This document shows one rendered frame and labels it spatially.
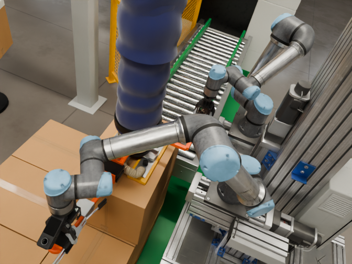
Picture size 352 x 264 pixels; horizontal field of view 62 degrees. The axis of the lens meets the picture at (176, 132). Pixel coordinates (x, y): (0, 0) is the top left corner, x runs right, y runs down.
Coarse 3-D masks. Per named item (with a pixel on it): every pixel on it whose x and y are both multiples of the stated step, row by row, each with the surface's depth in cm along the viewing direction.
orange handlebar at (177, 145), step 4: (172, 144) 148; (176, 144) 148; (180, 144) 149; (188, 144) 150; (180, 148) 148; (184, 148) 147; (188, 148) 148; (128, 156) 139; (120, 160) 135; (124, 160) 136; (92, 200) 119; (96, 200) 119; (80, 216) 113; (80, 220) 112; (76, 224) 111; (52, 248) 103; (56, 248) 104; (52, 252) 103; (56, 252) 103
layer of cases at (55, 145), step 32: (64, 128) 216; (32, 160) 192; (64, 160) 197; (0, 192) 173; (32, 192) 177; (0, 224) 161; (32, 224) 164; (0, 256) 150; (32, 256) 152; (64, 256) 155; (96, 256) 158; (128, 256) 161
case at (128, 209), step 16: (112, 128) 167; (160, 160) 157; (160, 176) 150; (112, 192) 139; (128, 192) 140; (144, 192) 142; (160, 192) 180; (112, 208) 146; (128, 208) 141; (144, 208) 136; (96, 224) 164; (112, 224) 157; (128, 224) 151; (144, 224) 158; (128, 240) 164
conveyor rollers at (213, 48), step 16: (208, 32) 366; (208, 48) 339; (224, 48) 350; (240, 48) 354; (192, 64) 308; (208, 64) 320; (224, 64) 323; (176, 80) 283; (192, 80) 288; (176, 96) 271; (192, 96) 276; (176, 112) 251; (192, 112) 255; (192, 144) 228
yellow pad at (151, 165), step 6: (162, 150) 160; (156, 156) 155; (138, 162) 150; (144, 162) 148; (150, 162) 152; (156, 162) 153; (132, 168) 148; (150, 168) 149; (144, 174) 146; (150, 174) 148; (138, 180) 144; (144, 180) 144
